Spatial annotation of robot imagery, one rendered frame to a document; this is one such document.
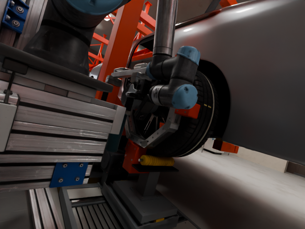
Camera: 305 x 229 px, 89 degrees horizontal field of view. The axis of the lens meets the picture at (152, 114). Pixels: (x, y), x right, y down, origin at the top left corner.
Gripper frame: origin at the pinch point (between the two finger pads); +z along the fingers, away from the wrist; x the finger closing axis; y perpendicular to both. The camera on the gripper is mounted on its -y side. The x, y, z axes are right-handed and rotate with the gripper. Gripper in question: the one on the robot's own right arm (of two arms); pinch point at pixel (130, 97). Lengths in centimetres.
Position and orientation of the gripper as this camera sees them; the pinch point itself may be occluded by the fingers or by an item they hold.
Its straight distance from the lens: 74.2
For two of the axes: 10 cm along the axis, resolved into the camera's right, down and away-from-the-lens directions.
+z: -6.0, -1.5, 7.9
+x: -7.6, -2.2, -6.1
